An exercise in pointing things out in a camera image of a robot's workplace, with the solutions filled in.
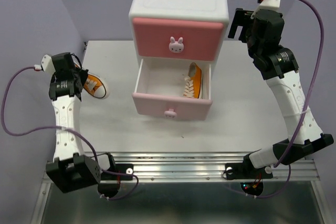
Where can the pink bunny knob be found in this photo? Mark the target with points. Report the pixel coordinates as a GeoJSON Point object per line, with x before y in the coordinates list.
{"type": "Point", "coordinates": [170, 113]}
{"type": "Point", "coordinates": [176, 46]}

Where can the dark pink top drawer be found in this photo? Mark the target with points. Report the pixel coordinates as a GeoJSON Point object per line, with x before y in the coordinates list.
{"type": "Point", "coordinates": [201, 39]}

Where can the orange sneaker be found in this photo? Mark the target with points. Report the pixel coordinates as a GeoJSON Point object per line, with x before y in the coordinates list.
{"type": "Point", "coordinates": [96, 86]}
{"type": "Point", "coordinates": [193, 82]}

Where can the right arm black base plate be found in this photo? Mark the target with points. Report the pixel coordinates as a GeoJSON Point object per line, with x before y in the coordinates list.
{"type": "Point", "coordinates": [251, 178]}

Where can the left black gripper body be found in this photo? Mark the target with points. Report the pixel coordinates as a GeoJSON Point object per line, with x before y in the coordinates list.
{"type": "Point", "coordinates": [82, 73]}

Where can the pink bunny knob bottom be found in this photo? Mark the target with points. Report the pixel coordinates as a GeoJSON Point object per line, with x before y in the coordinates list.
{"type": "Point", "coordinates": [170, 113]}

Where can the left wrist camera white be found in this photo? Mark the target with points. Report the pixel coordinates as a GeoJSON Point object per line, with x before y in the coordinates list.
{"type": "Point", "coordinates": [47, 64]}

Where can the light pink bottom drawer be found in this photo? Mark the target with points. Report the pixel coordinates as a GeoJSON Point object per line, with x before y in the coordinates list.
{"type": "Point", "coordinates": [160, 85]}

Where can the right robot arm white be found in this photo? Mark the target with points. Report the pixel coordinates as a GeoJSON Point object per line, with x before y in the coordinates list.
{"type": "Point", "coordinates": [281, 73]}

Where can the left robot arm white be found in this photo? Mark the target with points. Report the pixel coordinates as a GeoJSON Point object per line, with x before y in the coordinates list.
{"type": "Point", "coordinates": [70, 168]}

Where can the orange sneaker front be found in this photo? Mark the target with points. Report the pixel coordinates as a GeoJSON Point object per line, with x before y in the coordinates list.
{"type": "Point", "coordinates": [96, 86]}

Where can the pink bunny knob top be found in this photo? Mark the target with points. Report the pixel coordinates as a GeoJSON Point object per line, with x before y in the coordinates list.
{"type": "Point", "coordinates": [176, 46]}

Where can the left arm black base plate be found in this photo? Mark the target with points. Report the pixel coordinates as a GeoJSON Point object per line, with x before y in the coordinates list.
{"type": "Point", "coordinates": [110, 186]}

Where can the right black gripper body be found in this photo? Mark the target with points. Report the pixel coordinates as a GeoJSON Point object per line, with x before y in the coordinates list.
{"type": "Point", "coordinates": [251, 40]}

